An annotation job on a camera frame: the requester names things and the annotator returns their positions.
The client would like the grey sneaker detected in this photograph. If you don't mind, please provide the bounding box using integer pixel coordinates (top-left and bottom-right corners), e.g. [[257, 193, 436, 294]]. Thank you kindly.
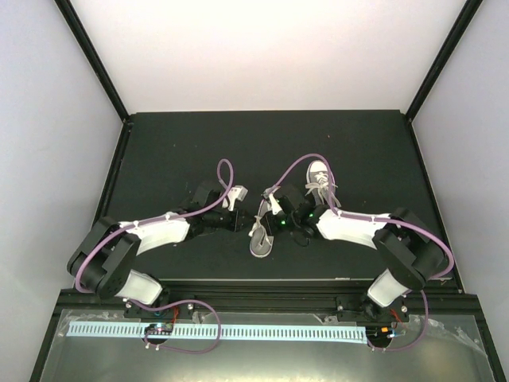
[[305, 160, 341, 208], [249, 200, 274, 259]]

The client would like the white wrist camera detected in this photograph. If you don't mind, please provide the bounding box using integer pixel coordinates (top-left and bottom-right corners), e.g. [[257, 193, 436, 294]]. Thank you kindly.
[[262, 189, 283, 215], [222, 185, 248, 212]]

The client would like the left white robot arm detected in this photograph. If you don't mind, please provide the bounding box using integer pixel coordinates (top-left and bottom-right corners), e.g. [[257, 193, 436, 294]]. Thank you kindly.
[[67, 182, 255, 318]]

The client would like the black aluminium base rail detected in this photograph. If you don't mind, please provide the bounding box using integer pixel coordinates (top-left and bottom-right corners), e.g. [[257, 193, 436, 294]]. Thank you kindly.
[[122, 278, 410, 322]]

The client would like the white slotted cable duct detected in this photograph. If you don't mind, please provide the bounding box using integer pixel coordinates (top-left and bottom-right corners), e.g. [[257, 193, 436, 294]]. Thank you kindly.
[[66, 322, 367, 345]]

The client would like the right black frame post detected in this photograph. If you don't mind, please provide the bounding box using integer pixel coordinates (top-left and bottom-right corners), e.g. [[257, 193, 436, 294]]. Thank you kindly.
[[405, 0, 483, 119]]

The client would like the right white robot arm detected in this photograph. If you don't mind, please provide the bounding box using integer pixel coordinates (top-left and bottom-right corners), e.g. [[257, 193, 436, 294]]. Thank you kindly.
[[250, 185, 454, 321]]

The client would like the small circuit board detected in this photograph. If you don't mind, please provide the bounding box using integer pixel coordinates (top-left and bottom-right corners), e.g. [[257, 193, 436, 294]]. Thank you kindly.
[[145, 323, 173, 335], [375, 326, 394, 337]]

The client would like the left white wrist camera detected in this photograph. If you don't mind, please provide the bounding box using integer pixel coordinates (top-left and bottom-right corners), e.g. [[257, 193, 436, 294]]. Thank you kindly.
[[222, 185, 248, 212]]

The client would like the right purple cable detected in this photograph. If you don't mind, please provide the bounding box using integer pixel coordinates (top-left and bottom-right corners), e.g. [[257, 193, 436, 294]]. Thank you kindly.
[[266, 153, 455, 353]]

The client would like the black frame post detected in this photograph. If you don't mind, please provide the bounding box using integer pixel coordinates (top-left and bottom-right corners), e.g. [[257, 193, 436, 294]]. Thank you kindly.
[[53, 0, 130, 123], [405, 0, 483, 119]]

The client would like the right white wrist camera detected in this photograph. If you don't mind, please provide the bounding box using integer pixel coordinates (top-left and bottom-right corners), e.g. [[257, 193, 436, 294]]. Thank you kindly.
[[262, 189, 283, 215]]

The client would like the right small circuit board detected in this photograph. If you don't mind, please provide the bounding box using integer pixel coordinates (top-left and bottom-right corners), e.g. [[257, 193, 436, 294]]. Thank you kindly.
[[375, 326, 394, 337]]

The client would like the left black frame post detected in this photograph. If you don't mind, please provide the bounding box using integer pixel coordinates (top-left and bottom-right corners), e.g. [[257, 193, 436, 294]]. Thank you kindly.
[[53, 0, 130, 123]]

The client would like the left small circuit board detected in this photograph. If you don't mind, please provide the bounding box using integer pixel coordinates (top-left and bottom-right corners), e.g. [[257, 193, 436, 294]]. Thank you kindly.
[[145, 323, 173, 335]]

